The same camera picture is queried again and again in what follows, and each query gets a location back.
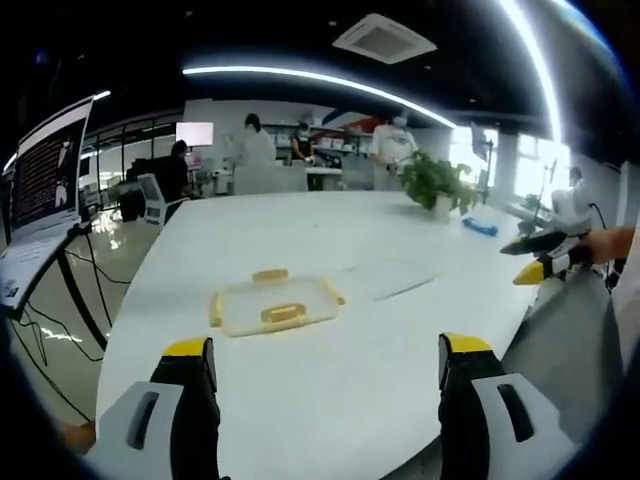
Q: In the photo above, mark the potted green plant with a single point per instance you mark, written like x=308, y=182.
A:
x=435, y=180

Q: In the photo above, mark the black stand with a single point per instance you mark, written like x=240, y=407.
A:
x=542, y=210

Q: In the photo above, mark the ceiling light strip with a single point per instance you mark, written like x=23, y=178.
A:
x=320, y=80
x=537, y=60

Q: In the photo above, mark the bright wall screen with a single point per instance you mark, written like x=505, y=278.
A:
x=195, y=134

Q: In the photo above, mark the ceiling air conditioner vent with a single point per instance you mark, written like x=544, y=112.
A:
x=385, y=39

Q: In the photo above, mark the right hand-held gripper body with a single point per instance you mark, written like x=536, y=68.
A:
x=570, y=210

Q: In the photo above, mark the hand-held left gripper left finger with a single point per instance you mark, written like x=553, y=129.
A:
x=150, y=430

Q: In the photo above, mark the clear plastic container lid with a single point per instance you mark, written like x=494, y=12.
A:
x=280, y=312

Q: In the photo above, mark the blue cloth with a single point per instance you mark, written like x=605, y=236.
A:
x=480, y=226

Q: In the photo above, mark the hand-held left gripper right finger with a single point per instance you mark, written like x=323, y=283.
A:
x=480, y=430

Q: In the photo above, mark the clear plastic sheet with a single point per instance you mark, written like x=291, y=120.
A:
x=405, y=277

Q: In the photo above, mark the person's white clothing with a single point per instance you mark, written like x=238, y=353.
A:
x=629, y=320

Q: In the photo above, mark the white office chair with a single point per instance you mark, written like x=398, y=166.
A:
x=155, y=200

